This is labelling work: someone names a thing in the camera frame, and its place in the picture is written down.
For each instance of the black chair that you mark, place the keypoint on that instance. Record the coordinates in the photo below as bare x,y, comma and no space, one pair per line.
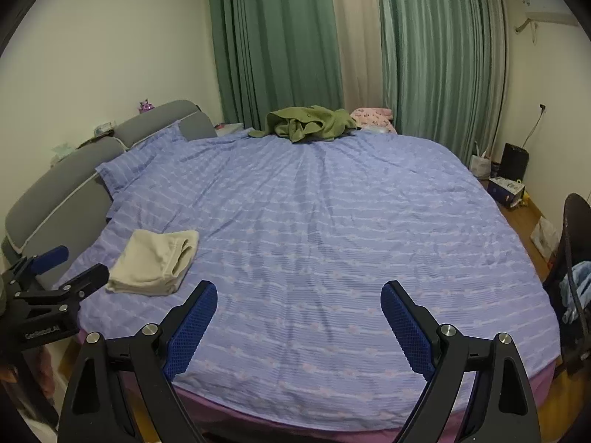
575,230

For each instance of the yellow toy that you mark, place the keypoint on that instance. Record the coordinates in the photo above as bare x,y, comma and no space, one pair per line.
524,200

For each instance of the dark blue cardboard box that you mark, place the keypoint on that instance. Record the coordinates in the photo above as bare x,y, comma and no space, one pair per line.
505,191

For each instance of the green curtain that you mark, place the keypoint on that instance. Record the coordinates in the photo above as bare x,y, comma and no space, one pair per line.
438,55
277,41

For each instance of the bed with purple striped sheet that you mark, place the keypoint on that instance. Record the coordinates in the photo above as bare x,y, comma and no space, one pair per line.
323,221

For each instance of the pink patterned pillow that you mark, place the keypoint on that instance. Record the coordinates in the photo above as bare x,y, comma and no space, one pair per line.
374,117

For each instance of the small purple toy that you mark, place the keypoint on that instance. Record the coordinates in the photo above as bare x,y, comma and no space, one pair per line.
146,106

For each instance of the beige sheer curtain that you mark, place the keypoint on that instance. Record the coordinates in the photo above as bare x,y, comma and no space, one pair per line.
358,41

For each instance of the olive green garment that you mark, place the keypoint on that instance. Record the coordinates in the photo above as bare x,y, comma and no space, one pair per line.
314,122

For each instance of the white air conditioner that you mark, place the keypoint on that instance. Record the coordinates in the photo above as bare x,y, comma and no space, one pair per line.
551,8

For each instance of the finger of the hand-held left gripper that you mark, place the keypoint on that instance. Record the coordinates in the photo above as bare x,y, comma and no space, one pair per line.
48,258
87,279

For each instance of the pale paper bag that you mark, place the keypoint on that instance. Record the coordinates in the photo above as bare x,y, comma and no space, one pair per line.
545,239

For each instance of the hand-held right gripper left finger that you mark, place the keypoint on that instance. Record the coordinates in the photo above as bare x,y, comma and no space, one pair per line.
191,332

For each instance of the white nightstand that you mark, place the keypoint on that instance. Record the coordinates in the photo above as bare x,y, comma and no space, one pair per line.
228,129

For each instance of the cream pants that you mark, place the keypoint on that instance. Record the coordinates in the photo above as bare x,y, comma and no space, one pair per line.
152,263

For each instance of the white bag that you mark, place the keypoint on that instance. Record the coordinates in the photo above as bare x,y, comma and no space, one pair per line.
480,167

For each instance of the grey padded headboard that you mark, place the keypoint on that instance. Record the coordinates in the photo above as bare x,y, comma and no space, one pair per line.
55,180

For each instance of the light blue cloth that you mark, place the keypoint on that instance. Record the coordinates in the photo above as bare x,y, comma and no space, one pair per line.
577,290

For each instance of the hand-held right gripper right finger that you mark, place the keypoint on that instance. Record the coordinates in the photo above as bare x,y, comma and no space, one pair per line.
408,332

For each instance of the black floor appliance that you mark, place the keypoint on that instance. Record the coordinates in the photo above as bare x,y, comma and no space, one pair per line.
515,162

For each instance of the purple striped pillow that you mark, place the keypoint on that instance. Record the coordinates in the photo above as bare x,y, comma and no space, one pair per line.
138,159

